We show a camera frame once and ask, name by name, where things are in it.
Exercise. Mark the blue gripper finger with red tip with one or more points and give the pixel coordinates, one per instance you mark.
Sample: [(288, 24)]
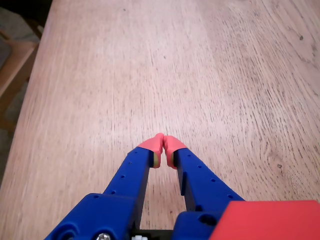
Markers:
[(120, 180), (200, 180)]

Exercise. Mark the red camera mount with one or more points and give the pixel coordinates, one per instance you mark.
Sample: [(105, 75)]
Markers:
[(270, 222)]

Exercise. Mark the light wooden chair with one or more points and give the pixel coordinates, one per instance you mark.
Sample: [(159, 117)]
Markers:
[(20, 60)]

